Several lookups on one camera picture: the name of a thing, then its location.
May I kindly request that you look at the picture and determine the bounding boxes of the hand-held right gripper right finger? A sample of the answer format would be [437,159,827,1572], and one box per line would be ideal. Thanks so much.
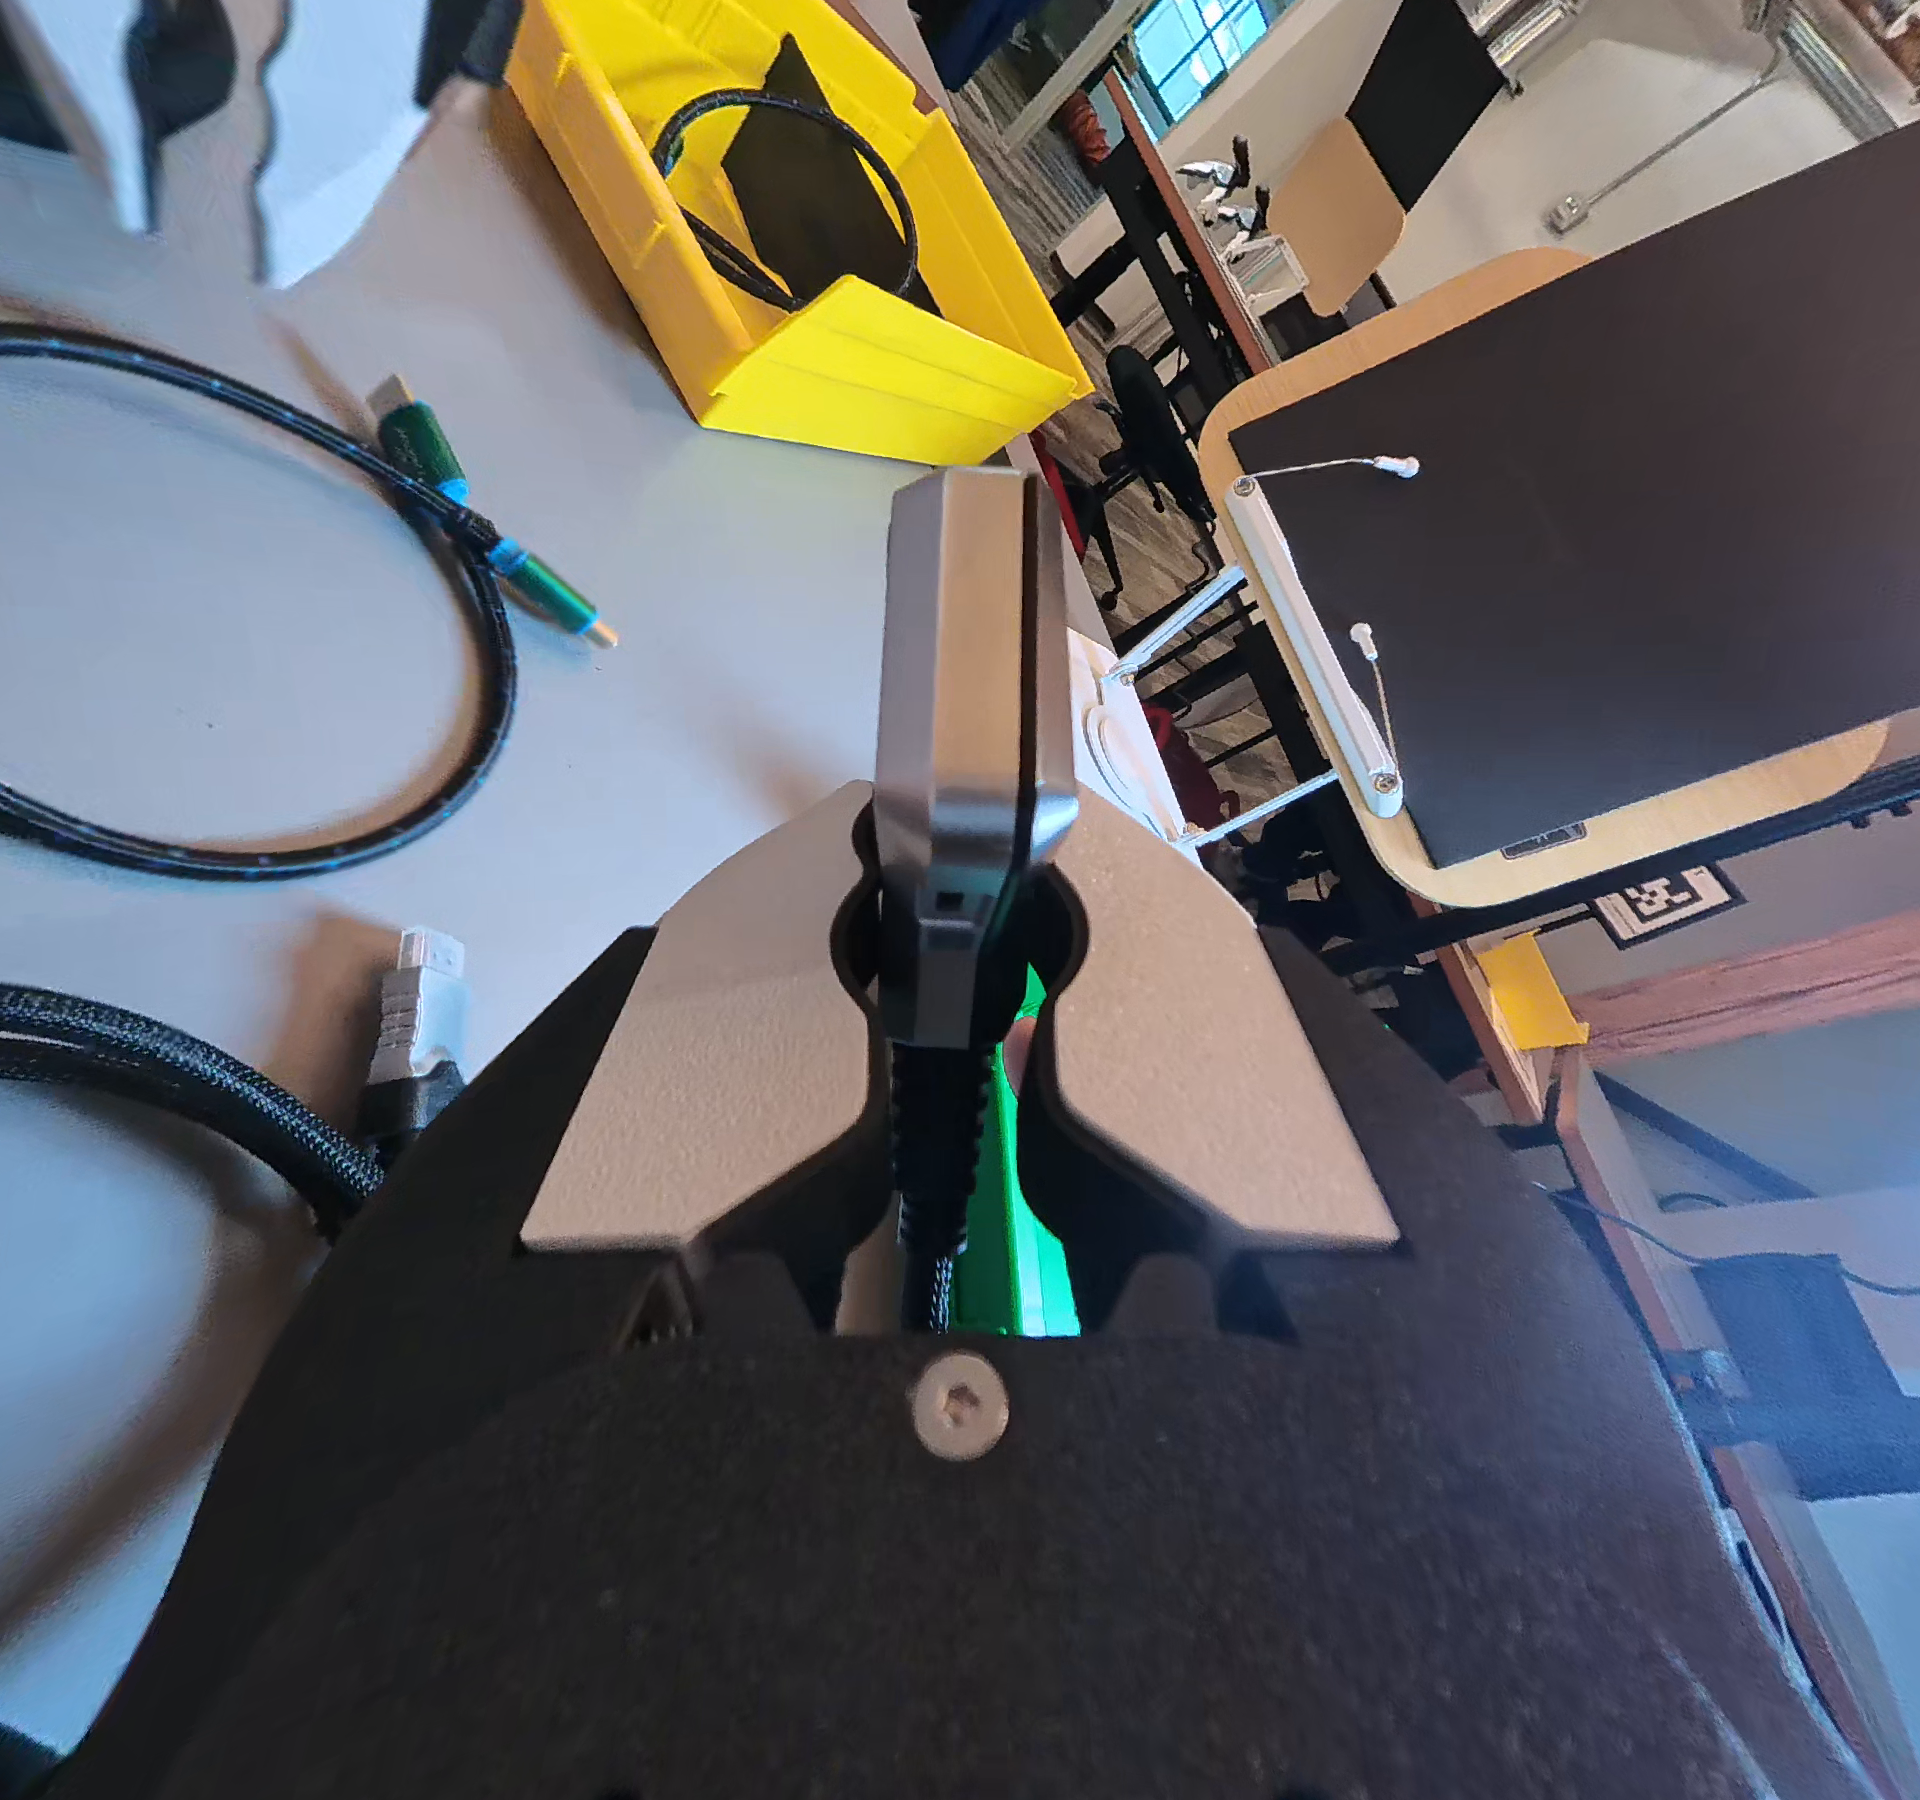
[1025,794,1402,1333]

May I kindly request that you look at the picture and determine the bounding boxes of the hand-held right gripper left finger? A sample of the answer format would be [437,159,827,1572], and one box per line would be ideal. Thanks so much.
[518,781,888,1333]

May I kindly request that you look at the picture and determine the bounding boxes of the green plastic bin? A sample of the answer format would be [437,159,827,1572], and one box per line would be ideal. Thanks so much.
[957,974,1083,1339]

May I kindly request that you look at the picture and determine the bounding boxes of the thick black silver plug cable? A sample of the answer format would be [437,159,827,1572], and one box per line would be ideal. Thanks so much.
[0,928,996,1339]

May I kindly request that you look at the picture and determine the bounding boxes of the green plug hdmi cable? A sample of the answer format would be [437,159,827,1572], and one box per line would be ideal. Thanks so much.
[647,90,922,319]
[0,321,621,883]

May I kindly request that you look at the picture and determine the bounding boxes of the grey hdmi switch hub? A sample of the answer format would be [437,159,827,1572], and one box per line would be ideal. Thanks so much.
[874,468,1075,1045]

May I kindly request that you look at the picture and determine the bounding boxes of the yellow plastic bin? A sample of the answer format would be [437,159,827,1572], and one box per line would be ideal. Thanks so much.
[503,0,1096,464]

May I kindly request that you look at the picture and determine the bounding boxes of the white panel stand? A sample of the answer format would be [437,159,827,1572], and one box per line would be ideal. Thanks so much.
[1068,473,1402,855]

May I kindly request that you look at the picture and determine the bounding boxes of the black bin divider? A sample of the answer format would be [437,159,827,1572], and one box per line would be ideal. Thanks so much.
[718,32,945,321]

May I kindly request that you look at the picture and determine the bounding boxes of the black white marker tag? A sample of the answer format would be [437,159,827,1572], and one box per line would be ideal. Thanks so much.
[1592,863,1750,948]

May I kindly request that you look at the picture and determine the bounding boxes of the wooden beam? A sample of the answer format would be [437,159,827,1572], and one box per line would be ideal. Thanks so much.
[1562,906,1920,1068]

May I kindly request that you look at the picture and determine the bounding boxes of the black panel with wooden rim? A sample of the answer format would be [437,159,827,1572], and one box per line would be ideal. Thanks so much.
[1200,125,1920,910]

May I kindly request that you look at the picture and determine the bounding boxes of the black office chair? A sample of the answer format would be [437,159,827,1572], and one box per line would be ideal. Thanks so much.
[1052,346,1217,602]

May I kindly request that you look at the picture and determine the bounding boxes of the clear stand with tools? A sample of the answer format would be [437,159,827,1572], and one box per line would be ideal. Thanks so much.
[1176,132,1313,319]

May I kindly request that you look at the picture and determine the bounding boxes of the window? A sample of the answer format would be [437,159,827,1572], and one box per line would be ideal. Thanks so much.
[1126,0,1420,130]

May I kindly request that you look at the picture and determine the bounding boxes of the plywood and black chair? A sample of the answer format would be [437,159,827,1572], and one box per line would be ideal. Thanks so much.
[1277,0,1511,321]

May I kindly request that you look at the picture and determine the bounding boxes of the yellow bracket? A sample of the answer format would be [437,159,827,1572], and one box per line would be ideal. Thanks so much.
[1480,932,1588,1049]

